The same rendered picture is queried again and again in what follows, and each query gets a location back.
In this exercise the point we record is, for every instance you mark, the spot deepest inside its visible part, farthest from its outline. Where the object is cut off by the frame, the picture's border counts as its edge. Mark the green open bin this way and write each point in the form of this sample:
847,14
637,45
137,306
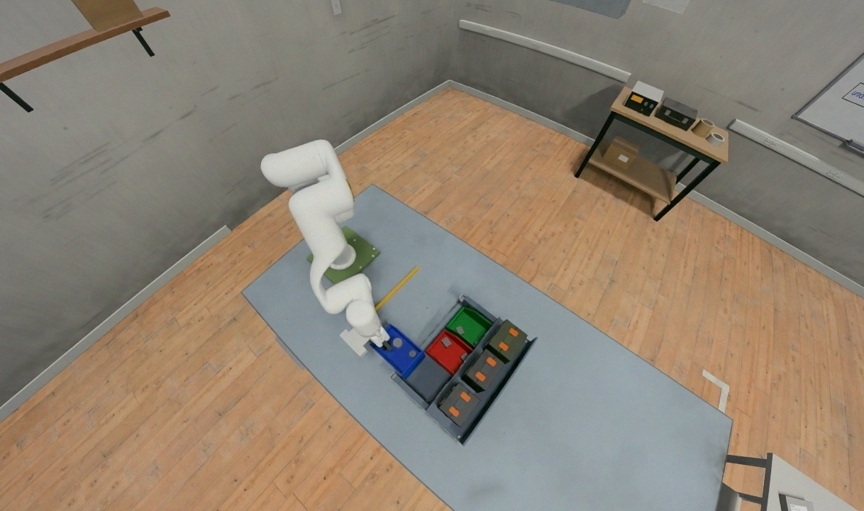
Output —
474,326

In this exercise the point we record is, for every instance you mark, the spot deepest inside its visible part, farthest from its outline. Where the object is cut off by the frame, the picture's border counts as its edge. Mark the yellow bar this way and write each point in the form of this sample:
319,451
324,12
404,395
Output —
395,289

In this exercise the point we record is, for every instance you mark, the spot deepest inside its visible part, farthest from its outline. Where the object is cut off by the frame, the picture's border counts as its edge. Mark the red open bin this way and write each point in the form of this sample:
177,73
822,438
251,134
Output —
449,356

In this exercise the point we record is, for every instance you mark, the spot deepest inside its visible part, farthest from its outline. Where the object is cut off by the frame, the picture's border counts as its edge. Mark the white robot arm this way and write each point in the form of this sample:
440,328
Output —
318,207

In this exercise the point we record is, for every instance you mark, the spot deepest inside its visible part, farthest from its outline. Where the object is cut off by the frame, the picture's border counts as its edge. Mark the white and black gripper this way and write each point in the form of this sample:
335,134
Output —
382,340

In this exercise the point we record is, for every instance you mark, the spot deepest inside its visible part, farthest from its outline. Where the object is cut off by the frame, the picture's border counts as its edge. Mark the blue bin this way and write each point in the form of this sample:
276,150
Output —
399,358

